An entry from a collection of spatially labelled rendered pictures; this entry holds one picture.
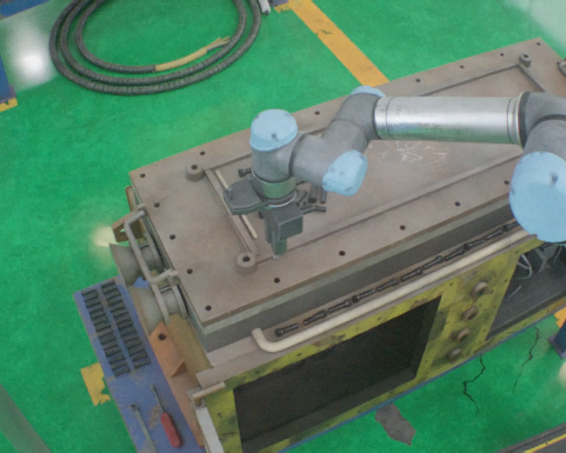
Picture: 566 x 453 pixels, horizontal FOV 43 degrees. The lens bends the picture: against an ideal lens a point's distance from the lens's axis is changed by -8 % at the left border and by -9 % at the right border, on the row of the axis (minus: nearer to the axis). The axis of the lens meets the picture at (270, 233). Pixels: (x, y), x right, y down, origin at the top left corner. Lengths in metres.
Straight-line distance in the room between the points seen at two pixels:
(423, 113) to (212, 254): 0.62
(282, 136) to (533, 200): 0.43
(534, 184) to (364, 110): 0.39
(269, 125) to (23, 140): 2.88
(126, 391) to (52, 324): 1.01
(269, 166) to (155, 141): 2.56
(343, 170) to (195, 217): 0.57
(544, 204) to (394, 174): 0.81
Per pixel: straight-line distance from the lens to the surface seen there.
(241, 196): 1.34
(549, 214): 1.04
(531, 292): 2.42
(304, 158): 1.23
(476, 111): 1.20
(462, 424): 2.99
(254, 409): 2.22
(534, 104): 1.16
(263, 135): 1.23
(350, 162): 1.22
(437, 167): 1.83
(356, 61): 4.22
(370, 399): 2.18
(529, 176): 1.03
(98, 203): 3.60
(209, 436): 1.59
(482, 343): 2.32
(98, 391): 3.06
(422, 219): 1.72
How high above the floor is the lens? 2.69
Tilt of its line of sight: 53 degrees down
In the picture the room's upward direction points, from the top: 2 degrees counter-clockwise
